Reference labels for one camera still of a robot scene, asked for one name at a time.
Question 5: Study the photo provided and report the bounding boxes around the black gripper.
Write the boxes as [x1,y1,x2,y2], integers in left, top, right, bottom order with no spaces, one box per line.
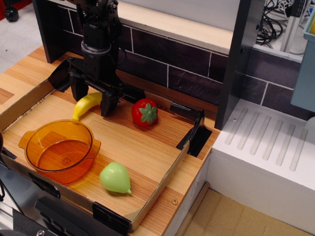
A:
[67,48,125,117]

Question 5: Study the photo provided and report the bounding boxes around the yellow plastic banana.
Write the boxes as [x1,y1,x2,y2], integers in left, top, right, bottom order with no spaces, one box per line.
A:
[72,92,102,121]

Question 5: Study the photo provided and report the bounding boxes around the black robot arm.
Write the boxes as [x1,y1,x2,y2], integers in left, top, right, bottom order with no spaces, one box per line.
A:
[67,0,125,117]

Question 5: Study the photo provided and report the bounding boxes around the orange transparent plastic pot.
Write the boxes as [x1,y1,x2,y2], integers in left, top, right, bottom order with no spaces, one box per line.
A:
[19,119,101,185]

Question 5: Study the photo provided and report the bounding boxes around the cardboard fence with black tape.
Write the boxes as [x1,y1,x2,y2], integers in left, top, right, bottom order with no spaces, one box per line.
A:
[0,58,213,233]

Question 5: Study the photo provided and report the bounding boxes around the red plastic strawberry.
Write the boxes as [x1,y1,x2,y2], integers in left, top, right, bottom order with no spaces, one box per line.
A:
[131,98,158,126]

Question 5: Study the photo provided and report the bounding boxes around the green plastic pear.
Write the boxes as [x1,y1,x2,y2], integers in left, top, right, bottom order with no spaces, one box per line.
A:
[99,162,132,194]

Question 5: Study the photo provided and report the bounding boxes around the white toy sink drainboard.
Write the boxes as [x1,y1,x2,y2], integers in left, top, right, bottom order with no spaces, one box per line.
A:
[207,100,315,234]

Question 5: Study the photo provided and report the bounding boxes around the blue-grey plastic bin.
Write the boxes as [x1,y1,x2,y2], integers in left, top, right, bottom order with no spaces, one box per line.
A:
[291,10,315,112]

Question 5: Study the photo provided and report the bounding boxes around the dark grey vertical post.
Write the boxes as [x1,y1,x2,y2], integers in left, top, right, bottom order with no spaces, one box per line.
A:
[215,0,265,130]

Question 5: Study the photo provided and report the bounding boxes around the bundle of black cables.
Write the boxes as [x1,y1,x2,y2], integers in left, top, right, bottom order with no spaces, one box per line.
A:
[255,0,295,46]

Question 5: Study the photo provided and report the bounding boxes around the aluminium frame profile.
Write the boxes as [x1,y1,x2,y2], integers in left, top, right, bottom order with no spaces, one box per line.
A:
[280,0,307,53]

